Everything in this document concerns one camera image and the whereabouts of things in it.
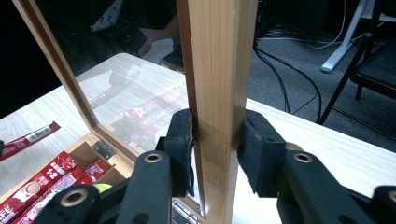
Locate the wooden box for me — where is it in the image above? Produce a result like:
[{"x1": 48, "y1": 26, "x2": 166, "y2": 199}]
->
[{"x1": 0, "y1": 132, "x2": 138, "y2": 224}]

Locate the red sachet packet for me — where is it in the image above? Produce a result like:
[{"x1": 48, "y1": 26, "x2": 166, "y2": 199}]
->
[
  {"x1": 0, "y1": 150, "x2": 78, "y2": 222},
  {"x1": 81, "y1": 157, "x2": 112, "y2": 187},
  {"x1": 0, "y1": 120, "x2": 62, "y2": 162},
  {"x1": 12, "y1": 167, "x2": 86, "y2": 224}
]

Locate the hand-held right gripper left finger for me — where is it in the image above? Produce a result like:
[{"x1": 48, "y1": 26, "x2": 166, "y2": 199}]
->
[{"x1": 155, "y1": 108, "x2": 194, "y2": 198}]

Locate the black folding chair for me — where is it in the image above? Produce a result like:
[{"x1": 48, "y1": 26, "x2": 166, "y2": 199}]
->
[{"x1": 316, "y1": 0, "x2": 396, "y2": 142}]

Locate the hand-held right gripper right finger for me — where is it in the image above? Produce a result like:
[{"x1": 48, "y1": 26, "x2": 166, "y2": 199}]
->
[{"x1": 236, "y1": 109, "x2": 288, "y2": 199}]

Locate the black floor cable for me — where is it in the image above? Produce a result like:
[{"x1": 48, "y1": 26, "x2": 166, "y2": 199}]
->
[{"x1": 253, "y1": 41, "x2": 323, "y2": 124}]

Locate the grey metal bracket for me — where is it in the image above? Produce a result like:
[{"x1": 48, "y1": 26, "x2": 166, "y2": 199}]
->
[{"x1": 90, "y1": 0, "x2": 124, "y2": 33}]

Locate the white cable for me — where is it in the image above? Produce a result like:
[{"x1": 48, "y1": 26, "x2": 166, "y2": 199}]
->
[{"x1": 307, "y1": 0, "x2": 348, "y2": 50}]

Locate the metal box hinge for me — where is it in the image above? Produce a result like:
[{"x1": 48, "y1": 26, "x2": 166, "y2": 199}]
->
[
  {"x1": 92, "y1": 140, "x2": 117, "y2": 161},
  {"x1": 171, "y1": 199, "x2": 201, "y2": 224}
]

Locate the yellow-green packet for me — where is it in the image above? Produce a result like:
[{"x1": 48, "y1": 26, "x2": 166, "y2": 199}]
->
[{"x1": 92, "y1": 183, "x2": 114, "y2": 194}]

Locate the white desk leg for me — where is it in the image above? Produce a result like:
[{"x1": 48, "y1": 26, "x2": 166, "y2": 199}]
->
[{"x1": 320, "y1": 0, "x2": 376, "y2": 75}]

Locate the black yellow-edged object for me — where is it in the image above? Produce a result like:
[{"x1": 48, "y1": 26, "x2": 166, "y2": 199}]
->
[{"x1": 159, "y1": 46, "x2": 185, "y2": 74}]

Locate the wooden framed glass box lid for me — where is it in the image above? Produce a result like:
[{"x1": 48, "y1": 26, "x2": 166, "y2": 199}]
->
[{"x1": 12, "y1": 0, "x2": 259, "y2": 224}]

